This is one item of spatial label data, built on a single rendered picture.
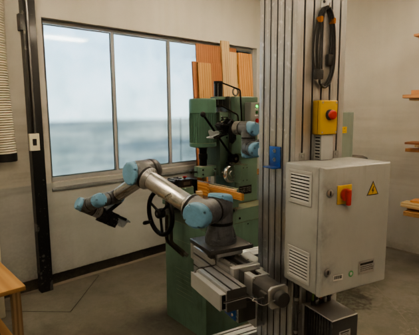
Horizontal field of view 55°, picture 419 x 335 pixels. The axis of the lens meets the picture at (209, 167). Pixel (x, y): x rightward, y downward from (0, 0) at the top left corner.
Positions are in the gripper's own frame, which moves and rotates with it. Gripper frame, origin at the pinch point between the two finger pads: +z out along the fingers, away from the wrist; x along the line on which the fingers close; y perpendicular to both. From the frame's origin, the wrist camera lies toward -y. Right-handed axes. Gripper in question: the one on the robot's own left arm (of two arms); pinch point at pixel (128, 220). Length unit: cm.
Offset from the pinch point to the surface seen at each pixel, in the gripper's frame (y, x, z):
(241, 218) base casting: -29, 33, 56
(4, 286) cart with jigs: 56, -8, -48
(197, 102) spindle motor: -82, 15, 1
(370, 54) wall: -248, -6, 185
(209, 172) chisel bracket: -48, 15, 32
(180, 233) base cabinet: -5.0, 7.4, 35.3
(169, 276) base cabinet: 24, -7, 52
